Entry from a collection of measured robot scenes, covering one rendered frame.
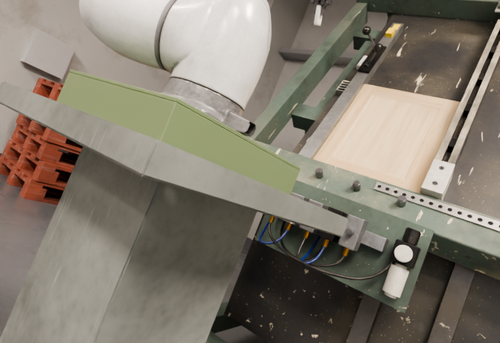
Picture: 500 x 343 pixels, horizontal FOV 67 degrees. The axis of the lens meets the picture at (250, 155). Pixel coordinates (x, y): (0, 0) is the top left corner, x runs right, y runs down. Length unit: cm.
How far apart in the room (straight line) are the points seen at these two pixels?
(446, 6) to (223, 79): 160
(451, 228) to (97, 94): 95
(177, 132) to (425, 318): 113
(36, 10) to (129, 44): 354
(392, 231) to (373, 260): 10
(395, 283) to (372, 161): 44
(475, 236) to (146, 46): 95
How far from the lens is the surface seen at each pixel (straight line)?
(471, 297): 143
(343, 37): 200
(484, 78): 164
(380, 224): 118
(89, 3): 83
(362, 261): 118
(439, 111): 156
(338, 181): 126
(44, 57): 420
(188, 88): 67
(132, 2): 77
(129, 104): 58
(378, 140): 143
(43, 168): 328
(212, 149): 55
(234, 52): 68
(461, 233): 118
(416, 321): 145
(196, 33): 70
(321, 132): 144
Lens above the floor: 74
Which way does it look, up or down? 4 degrees up
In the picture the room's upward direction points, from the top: 22 degrees clockwise
